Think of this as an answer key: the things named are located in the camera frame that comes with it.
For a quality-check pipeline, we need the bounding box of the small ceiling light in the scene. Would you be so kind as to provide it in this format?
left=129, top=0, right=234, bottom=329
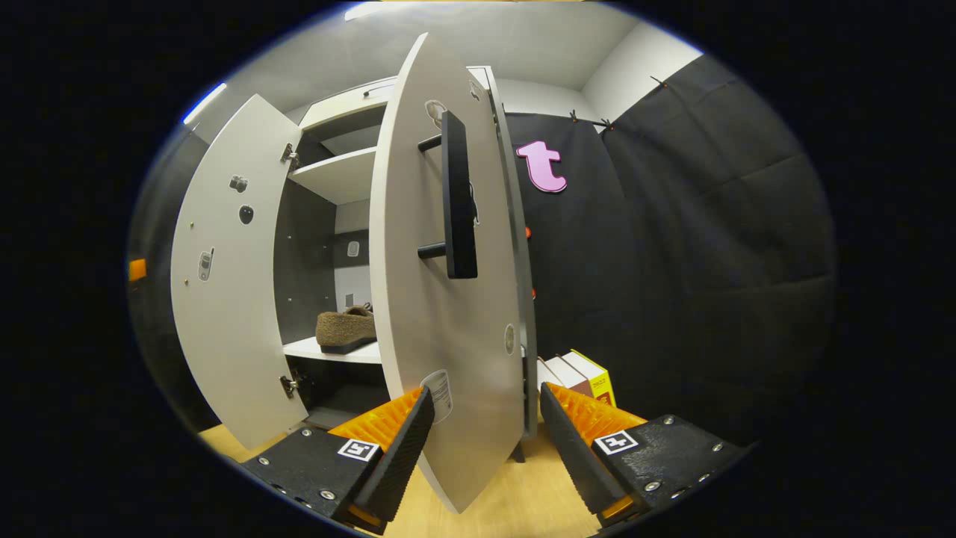
left=183, top=82, right=227, bottom=126

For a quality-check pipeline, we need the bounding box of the yellow box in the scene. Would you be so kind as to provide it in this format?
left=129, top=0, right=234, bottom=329
left=571, top=349, right=618, bottom=409

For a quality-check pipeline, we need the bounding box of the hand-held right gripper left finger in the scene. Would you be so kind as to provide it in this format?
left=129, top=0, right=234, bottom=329
left=240, top=386, right=435, bottom=535

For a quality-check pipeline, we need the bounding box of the white and grey shoe cabinet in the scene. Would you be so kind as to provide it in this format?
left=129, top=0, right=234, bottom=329
left=273, top=66, right=538, bottom=442

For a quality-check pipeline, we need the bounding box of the brown fuzzy shoe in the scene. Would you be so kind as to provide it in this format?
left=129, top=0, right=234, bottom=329
left=315, top=303, right=378, bottom=355

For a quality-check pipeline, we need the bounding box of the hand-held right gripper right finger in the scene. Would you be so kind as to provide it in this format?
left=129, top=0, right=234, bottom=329
left=539, top=383, right=751, bottom=528

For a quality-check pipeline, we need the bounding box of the black right door handle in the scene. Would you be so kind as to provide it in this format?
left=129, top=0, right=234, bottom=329
left=417, top=111, right=479, bottom=279

